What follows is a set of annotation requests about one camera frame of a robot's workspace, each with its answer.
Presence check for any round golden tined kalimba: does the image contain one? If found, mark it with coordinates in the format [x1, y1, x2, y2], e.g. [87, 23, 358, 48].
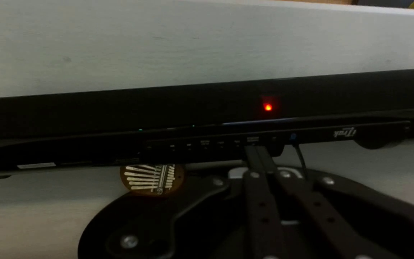
[120, 163, 187, 198]

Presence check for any long black soundbar speaker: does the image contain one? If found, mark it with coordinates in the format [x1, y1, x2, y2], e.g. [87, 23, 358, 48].
[0, 67, 414, 183]

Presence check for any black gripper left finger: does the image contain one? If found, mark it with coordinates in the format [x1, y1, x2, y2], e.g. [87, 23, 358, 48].
[242, 143, 291, 259]

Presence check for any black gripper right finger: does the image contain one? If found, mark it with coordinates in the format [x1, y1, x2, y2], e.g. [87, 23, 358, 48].
[263, 146, 400, 259]

